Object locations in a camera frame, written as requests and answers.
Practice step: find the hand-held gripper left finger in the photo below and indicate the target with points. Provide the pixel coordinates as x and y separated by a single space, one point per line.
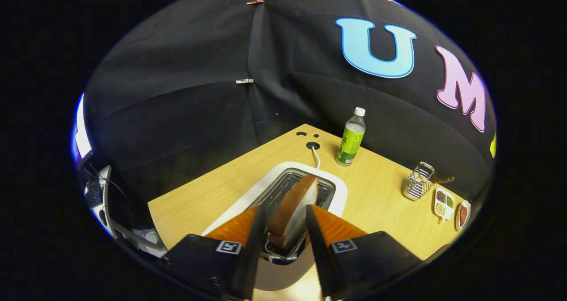
254 256

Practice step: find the silver cloth clip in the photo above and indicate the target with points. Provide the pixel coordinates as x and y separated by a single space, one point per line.
244 81

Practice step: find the plain toast bread slice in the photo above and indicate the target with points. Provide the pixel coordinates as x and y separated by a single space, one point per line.
297 212

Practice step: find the black backdrop cloth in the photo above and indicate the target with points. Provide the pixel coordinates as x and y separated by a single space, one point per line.
199 92

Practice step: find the white toaster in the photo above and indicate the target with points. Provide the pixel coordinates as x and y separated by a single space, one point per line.
283 276

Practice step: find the white round plate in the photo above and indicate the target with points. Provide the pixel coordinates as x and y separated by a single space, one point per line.
457 223

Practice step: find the white divided dish of beans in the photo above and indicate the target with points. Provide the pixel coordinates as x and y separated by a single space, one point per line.
444 205

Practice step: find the green label plastic bottle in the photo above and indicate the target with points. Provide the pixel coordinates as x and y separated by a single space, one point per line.
350 143

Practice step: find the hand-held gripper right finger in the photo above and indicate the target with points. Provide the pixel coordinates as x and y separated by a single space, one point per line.
321 256

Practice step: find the red cloth clip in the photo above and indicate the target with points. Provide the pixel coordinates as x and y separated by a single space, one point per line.
254 1

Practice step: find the brown meat steak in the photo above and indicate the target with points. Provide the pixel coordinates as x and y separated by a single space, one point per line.
463 214

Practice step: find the white metal frame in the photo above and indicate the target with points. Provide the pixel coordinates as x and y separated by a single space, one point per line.
106 203

